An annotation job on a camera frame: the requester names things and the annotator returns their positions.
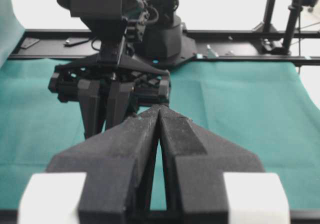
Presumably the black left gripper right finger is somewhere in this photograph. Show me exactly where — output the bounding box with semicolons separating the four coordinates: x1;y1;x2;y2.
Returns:
158;106;265;224

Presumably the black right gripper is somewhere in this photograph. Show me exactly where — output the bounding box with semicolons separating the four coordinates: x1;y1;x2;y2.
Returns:
48;61;171;139

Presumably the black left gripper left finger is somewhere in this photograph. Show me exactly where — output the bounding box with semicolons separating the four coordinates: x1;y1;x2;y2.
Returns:
46;105;160;224

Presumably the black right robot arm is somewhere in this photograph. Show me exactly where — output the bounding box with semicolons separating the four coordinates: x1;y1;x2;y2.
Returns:
48;0;196;139

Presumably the green table cloth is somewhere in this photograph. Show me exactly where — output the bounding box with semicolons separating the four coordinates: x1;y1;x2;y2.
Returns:
0;0;320;210

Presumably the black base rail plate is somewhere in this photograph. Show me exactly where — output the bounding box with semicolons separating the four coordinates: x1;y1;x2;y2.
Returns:
9;29;320;69

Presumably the black camera stand post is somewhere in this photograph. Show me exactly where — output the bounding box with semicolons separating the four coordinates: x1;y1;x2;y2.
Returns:
252;0;318;56

